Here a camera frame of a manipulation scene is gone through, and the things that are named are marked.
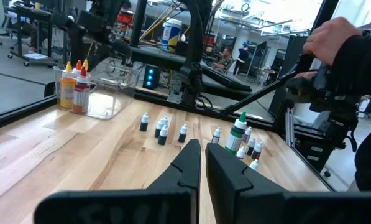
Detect silver mounting bracket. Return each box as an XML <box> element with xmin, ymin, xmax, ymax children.
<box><xmin>165</xmin><ymin>89</ymin><xmax>185</xmax><ymax>105</ymax></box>

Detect black aluminium rig frame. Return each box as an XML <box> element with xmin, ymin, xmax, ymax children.
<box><xmin>0</xmin><ymin>0</ymin><xmax>341</xmax><ymax>192</ymax></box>

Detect black wheeled stand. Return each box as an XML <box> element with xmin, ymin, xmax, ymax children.
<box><xmin>292</xmin><ymin>124</ymin><xmax>347</xmax><ymax>178</ymax></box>

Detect black rolling desk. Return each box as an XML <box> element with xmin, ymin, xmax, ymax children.
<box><xmin>6</xmin><ymin>2</ymin><xmax>96</xmax><ymax>68</ymax></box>

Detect person's hand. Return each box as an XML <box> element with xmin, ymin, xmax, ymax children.
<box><xmin>302</xmin><ymin>16</ymin><xmax>363</xmax><ymax>67</ymax></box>
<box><xmin>293</xmin><ymin>70</ymin><xmax>319</xmax><ymax>81</ymax></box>

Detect large red food coloring bottle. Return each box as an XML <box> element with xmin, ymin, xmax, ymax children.
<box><xmin>72</xmin><ymin>65</ymin><xmax>91</xmax><ymax>114</ymax></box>

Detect red parts bin rack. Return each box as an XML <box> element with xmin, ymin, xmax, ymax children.
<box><xmin>112</xmin><ymin>11</ymin><xmax>134</xmax><ymax>40</ymax></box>

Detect black desk pole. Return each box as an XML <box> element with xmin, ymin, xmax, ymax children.
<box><xmin>129</xmin><ymin>0</ymin><xmax>149</xmax><ymax>48</ymax></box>

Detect white blue yellow canister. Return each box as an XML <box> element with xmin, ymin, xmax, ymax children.
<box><xmin>161</xmin><ymin>17</ymin><xmax>183</xmax><ymax>52</ymax></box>

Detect black controller box blue lights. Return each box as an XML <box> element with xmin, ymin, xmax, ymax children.
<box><xmin>142</xmin><ymin>64</ymin><xmax>162</xmax><ymax>91</ymax></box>

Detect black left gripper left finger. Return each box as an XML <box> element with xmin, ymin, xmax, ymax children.
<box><xmin>34</xmin><ymin>139</ymin><xmax>202</xmax><ymax>224</ymax></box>

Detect large green food coloring bottle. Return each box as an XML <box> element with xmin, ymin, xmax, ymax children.
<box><xmin>224</xmin><ymin>111</ymin><xmax>248</xmax><ymax>156</ymax></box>

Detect white paper sheet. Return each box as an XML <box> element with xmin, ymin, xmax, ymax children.
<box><xmin>22</xmin><ymin>52</ymin><xmax>49</xmax><ymax>60</ymax></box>

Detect person's forearm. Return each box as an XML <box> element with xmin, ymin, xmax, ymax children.
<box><xmin>327</xmin><ymin>26</ymin><xmax>371</xmax><ymax>99</ymax></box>

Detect small purple food coloring bottle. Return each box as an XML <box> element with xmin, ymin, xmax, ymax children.
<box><xmin>242</xmin><ymin>126</ymin><xmax>253</xmax><ymax>143</ymax></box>

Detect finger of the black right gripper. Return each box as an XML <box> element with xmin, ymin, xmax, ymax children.
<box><xmin>69</xmin><ymin>26</ymin><xmax>89</xmax><ymax>67</ymax></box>
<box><xmin>88</xmin><ymin>40</ymin><xmax>111</xmax><ymax>72</ymax></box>

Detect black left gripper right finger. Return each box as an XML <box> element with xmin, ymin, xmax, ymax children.
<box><xmin>205</xmin><ymin>142</ymin><xmax>371</xmax><ymax>224</ymax></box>

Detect large orange food coloring bottle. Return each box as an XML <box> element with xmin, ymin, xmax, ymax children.
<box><xmin>72</xmin><ymin>59</ymin><xmax>83</xmax><ymax>77</ymax></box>

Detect clear plastic bin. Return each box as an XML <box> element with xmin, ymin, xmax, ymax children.
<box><xmin>53</xmin><ymin>60</ymin><xmax>142</xmax><ymax>121</ymax></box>

